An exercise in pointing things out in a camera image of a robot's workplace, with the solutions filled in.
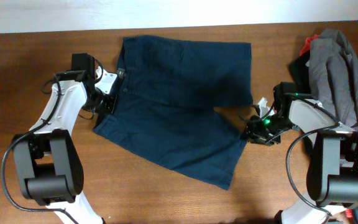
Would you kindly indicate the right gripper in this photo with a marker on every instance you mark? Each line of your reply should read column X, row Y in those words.
column 254, row 132

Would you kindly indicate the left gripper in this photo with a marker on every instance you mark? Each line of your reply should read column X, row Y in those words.
column 109, row 107

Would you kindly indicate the navy blue shorts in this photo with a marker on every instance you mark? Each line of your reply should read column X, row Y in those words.
column 166, row 106

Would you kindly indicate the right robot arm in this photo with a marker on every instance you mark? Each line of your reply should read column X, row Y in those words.
column 332, row 176

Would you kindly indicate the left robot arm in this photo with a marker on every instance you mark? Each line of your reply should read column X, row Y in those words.
column 47, row 164

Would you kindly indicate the black garment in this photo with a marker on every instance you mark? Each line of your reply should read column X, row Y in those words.
column 299, row 72

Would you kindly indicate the grey garment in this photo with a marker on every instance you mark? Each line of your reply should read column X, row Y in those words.
column 333, row 75

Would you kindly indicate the red garment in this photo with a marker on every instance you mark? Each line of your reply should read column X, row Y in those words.
column 307, row 45

